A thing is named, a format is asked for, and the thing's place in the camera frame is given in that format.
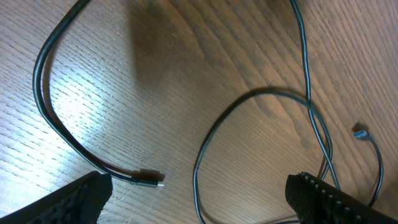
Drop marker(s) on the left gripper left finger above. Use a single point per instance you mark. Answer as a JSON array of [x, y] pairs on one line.
[[81, 201]]

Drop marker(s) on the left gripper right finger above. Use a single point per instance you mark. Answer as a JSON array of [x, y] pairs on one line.
[[316, 202]]

